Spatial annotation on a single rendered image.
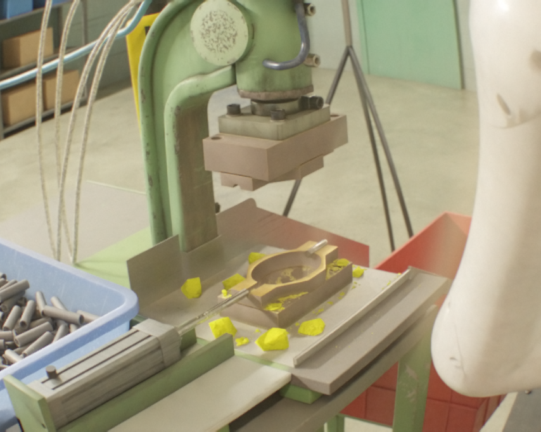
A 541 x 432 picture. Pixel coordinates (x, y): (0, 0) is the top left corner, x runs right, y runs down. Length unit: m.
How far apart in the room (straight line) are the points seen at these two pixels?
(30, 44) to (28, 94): 0.44
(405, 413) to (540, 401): 0.32
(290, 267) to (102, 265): 0.30
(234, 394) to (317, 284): 0.23
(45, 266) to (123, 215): 0.44
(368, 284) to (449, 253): 0.95
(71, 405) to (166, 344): 0.16
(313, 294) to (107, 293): 0.26
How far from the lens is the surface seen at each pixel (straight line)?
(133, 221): 1.56
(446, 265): 2.10
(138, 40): 1.18
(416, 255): 1.94
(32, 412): 0.81
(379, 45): 7.18
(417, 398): 1.24
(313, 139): 1.02
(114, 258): 1.30
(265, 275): 1.12
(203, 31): 1.01
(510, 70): 0.42
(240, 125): 1.00
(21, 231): 1.60
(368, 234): 3.92
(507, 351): 0.70
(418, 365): 1.20
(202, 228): 1.17
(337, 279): 1.12
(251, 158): 0.97
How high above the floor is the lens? 1.50
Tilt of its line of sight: 21 degrees down
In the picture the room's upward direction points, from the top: 4 degrees counter-clockwise
